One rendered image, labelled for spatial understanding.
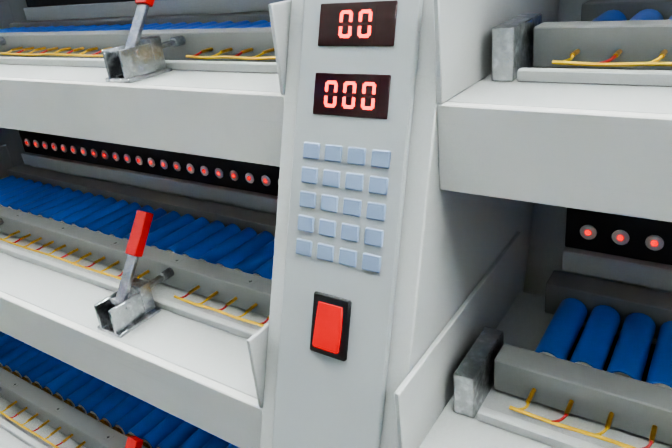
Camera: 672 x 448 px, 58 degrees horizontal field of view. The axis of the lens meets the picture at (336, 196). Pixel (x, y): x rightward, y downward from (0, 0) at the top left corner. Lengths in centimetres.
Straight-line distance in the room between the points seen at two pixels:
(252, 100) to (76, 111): 18
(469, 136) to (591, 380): 15
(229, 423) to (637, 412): 24
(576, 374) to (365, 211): 15
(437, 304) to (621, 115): 14
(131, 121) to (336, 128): 18
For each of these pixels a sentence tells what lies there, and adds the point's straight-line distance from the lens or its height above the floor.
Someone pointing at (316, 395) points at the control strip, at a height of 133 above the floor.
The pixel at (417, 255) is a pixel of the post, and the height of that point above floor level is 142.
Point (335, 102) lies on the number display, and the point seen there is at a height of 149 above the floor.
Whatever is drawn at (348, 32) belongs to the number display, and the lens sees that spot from 32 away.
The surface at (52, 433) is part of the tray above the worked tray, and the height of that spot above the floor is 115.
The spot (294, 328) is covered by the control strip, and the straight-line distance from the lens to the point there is 35.
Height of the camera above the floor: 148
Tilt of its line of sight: 7 degrees down
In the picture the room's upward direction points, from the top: 5 degrees clockwise
